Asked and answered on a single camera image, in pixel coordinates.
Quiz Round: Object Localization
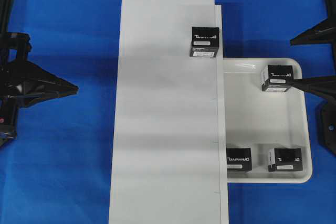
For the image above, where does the black box tray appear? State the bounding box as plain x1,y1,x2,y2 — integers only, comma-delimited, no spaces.
226,148,252,172
268,148,303,172

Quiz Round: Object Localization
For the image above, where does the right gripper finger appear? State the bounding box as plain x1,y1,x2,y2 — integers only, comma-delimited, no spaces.
290,18,335,46
291,76,335,103

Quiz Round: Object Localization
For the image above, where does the black box tray bottom right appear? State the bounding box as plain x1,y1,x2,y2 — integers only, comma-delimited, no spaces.
268,148,303,172

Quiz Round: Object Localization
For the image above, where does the white base board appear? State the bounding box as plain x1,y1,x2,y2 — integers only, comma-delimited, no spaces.
109,0,229,223

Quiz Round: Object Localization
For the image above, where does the black box tray bottom left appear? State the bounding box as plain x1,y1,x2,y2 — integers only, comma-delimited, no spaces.
226,148,252,172

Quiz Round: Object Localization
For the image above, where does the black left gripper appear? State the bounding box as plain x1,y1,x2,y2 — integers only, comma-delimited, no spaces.
1,32,79,108

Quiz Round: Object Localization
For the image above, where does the blue table cloth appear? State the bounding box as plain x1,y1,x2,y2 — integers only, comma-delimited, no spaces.
1,0,335,223

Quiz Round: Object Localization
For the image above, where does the black box with white label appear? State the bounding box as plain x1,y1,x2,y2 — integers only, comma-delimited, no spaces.
190,27,219,58

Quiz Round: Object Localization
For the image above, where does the black box near tray corner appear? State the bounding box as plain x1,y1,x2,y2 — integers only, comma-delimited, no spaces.
261,65,293,92

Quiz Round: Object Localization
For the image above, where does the white plastic tray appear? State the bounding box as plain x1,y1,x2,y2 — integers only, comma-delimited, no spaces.
223,58,312,184

